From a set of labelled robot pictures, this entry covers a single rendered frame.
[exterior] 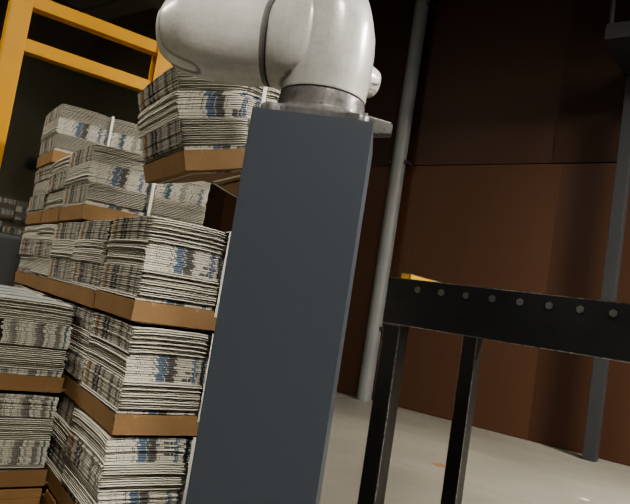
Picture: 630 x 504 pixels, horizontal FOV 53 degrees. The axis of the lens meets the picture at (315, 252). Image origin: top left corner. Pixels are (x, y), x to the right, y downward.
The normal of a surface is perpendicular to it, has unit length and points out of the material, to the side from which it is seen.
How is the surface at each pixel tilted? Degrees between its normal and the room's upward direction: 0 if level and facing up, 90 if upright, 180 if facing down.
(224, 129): 90
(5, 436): 91
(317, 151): 90
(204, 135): 90
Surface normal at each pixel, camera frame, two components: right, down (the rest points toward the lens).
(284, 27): -0.18, -0.10
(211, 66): -0.25, 0.78
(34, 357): 0.56, 0.01
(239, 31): -0.12, 0.14
